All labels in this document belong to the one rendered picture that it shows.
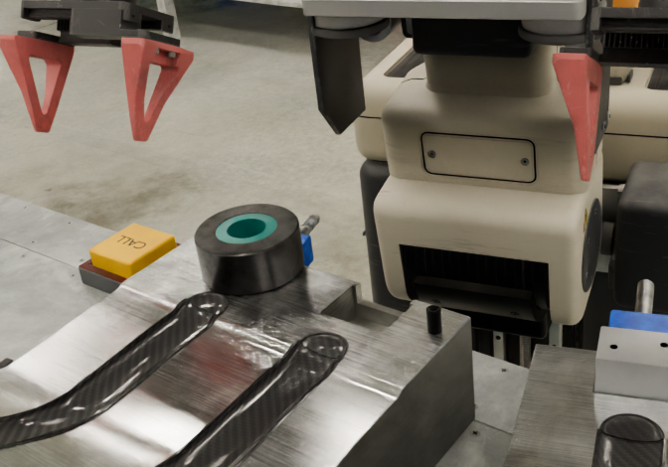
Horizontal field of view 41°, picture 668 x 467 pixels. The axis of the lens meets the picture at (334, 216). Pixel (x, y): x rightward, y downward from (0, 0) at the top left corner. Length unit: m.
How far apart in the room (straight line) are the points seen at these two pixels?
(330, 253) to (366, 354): 1.87
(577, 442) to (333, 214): 2.12
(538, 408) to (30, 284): 0.54
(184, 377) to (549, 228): 0.45
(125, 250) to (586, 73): 0.49
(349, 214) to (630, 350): 2.08
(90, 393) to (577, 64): 0.37
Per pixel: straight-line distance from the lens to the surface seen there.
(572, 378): 0.62
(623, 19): 0.55
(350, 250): 2.46
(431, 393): 0.60
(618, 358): 0.60
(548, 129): 0.91
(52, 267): 0.96
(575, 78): 0.54
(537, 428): 0.58
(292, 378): 0.59
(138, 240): 0.88
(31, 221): 1.07
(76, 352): 0.66
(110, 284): 0.87
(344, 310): 0.66
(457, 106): 0.94
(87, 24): 0.70
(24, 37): 0.75
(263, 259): 0.65
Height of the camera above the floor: 1.25
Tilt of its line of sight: 28 degrees down
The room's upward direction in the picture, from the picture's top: 7 degrees counter-clockwise
